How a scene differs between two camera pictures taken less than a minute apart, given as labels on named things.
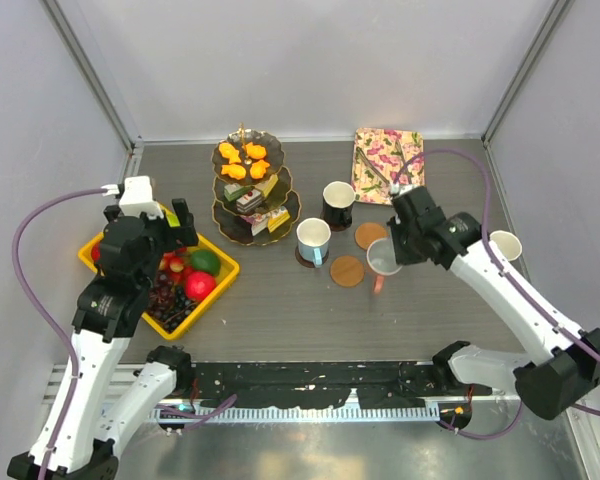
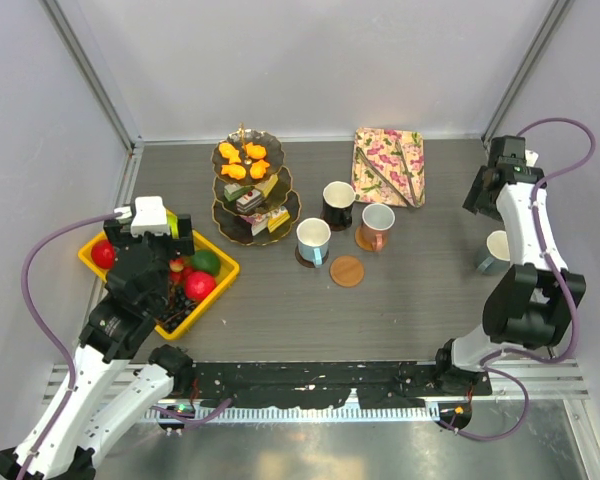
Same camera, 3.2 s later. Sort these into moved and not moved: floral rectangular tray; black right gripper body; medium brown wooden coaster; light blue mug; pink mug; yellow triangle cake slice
Moved: pink mug; black right gripper body
Not moved: medium brown wooden coaster; light blue mug; floral rectangular tray; yellow triangle cake slice
